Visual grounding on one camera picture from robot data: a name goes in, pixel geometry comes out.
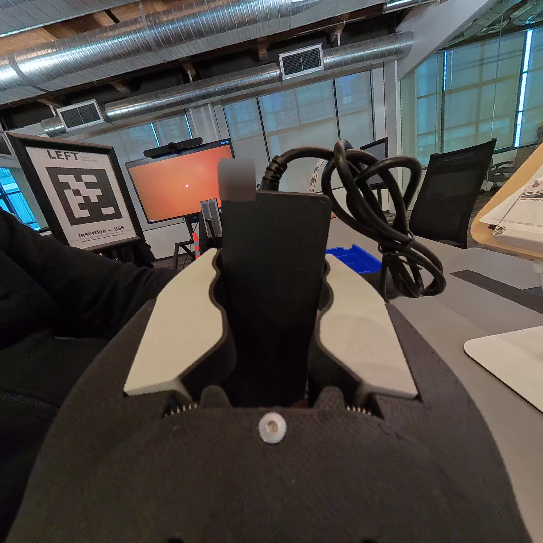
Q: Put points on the white paper sheets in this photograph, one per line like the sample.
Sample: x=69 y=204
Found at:
x=521 y=203

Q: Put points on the large wall display screen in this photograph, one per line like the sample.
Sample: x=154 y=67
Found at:
x=169 y=186

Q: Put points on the black mesh office chair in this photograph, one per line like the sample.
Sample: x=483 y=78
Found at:
x=449 y=199

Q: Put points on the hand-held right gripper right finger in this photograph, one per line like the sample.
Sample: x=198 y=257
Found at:
x=365 y=339

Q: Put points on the slim silver air duct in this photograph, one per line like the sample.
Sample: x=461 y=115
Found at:
x=212 y=89

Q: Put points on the display stand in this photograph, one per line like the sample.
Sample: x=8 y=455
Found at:
x=210 y=218

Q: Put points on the person's black clothing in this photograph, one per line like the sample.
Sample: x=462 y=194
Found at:
x=25 y=403

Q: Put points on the dark computer monitor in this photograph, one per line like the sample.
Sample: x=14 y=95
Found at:
x=377 y=161

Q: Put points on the white monitor stand base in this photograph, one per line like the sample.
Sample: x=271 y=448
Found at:
x=509 y=360

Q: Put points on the wooden board with papers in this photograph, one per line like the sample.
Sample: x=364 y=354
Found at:
x=488 y=237

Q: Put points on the person's left forearm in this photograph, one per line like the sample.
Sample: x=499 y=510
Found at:
x=63 y=280

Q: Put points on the white air vent grille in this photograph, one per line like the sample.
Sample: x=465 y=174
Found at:
x=301 y=61
x=80 y=114

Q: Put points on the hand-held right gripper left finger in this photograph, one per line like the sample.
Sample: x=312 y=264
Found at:
x=178 y=326

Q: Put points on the black usb hub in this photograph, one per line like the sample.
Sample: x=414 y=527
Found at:
x=271 y=275

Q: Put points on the large silver air duct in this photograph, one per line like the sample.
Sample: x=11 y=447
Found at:
x=169 y=34

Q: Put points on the black video bar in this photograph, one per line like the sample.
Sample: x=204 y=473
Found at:
x=174 y=146

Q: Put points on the blue plastic bin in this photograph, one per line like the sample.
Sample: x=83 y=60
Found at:
x=352 y=256

